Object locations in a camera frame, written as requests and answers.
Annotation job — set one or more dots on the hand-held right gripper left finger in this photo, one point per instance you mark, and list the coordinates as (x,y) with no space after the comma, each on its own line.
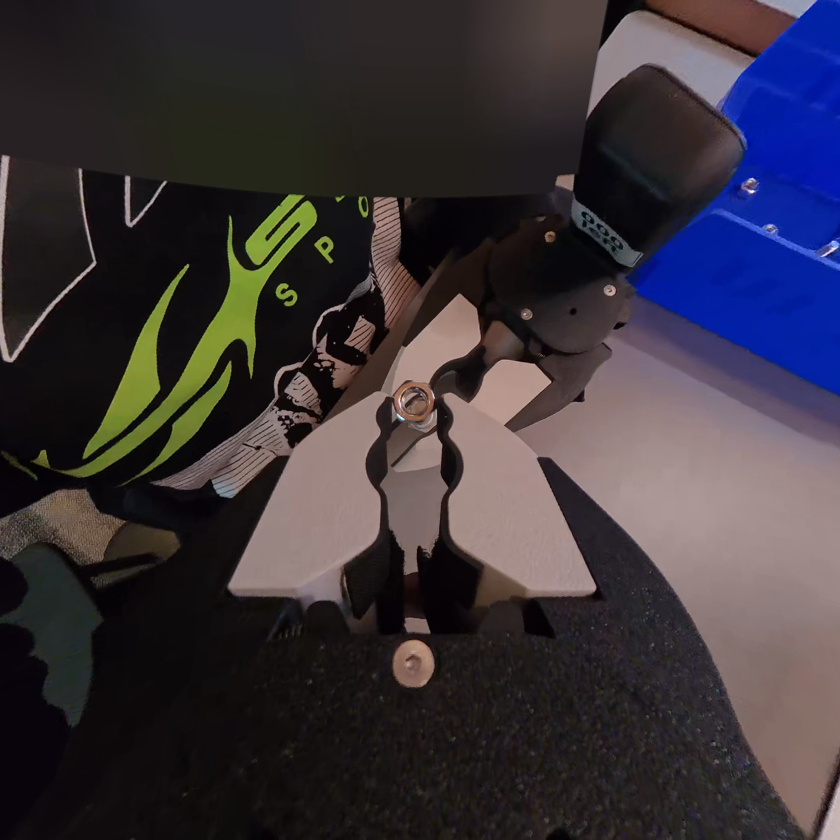
(309,525)

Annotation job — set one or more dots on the blue divided plastic bin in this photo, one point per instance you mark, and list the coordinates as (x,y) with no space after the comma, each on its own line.
(775,289)

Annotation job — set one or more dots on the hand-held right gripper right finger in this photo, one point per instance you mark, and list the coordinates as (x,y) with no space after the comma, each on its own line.
(512,525)

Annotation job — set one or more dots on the black and white printed trousers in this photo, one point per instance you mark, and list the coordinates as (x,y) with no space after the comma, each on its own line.
(328,341)

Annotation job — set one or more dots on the wood-edged grey board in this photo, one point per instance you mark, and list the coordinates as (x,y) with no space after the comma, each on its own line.
(656,53)

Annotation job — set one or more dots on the black hoodie with green print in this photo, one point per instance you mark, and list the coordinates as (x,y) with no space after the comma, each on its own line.
(158,341)

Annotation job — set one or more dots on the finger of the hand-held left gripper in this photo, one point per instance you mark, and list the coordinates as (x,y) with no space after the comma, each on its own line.
(519,383)
(440,339)

